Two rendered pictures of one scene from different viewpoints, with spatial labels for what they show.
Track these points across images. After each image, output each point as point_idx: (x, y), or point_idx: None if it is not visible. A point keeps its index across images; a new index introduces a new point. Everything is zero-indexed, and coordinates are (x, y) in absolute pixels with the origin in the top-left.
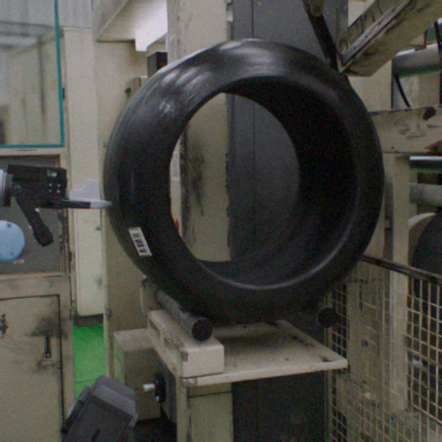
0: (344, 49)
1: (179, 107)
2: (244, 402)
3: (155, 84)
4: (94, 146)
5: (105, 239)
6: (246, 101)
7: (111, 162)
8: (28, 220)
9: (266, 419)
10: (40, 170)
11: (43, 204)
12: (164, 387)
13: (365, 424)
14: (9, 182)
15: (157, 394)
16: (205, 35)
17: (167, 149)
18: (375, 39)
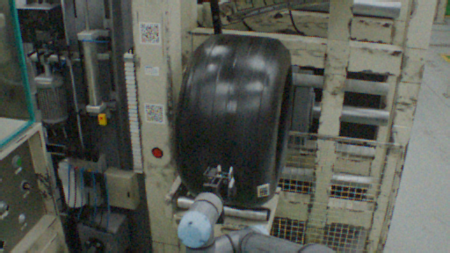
0: (228, 11)
1: (278, 104)
2: (143, 225)
3: (259, 92)
4: None
5: None
6: (128, 39)
7: (229, 149)
8: (221, 214)
9: (149, 227)
10: (228, 180)
11: (228, 199)
12: (104, 244)
13: None
14: (221, 198)
15: (98, 250)
16: (175, 19)
17: (276, 133)
18: (266, 14)
